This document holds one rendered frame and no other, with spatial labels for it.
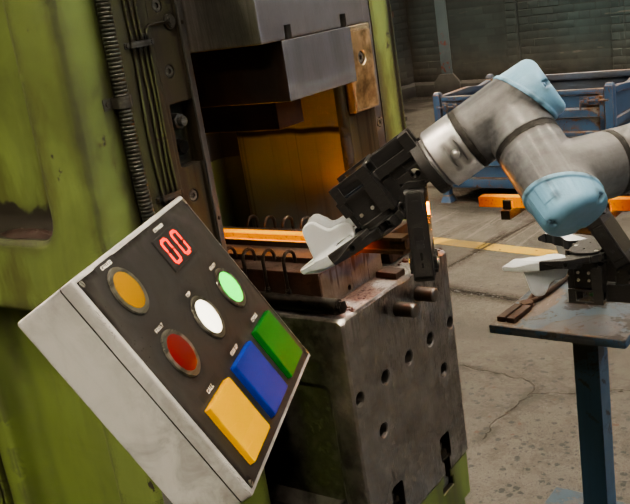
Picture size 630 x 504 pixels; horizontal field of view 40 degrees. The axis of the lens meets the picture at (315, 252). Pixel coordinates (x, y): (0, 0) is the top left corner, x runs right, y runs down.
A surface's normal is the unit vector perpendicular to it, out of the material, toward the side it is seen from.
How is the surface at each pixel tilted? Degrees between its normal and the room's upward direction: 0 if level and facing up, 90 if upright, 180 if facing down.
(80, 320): 90
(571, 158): 45
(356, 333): 90
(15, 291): 90
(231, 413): 60
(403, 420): 90
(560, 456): 0
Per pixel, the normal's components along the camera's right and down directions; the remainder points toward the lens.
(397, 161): -0.17, 0.30
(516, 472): -0.15, -0.95
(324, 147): -0.56, 0.32
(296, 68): 0.81, 0.04
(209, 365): 0.77, -0.55
